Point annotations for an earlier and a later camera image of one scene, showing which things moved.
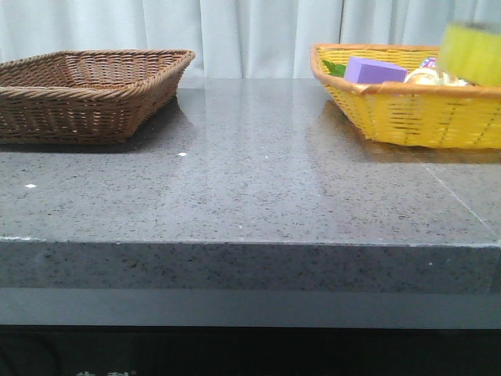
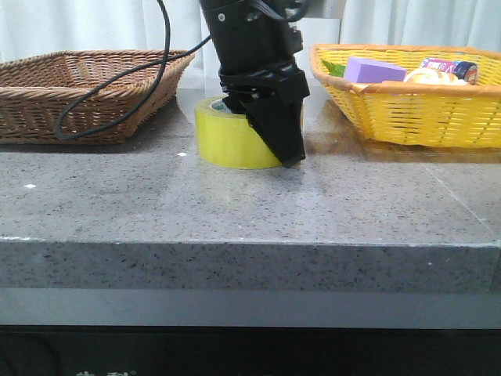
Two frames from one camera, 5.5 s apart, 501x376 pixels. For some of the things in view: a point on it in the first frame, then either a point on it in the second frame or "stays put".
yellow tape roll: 471,50 to 228,140
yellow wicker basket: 452,116 stays put
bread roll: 434,77 stays put
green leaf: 336,70 stays put
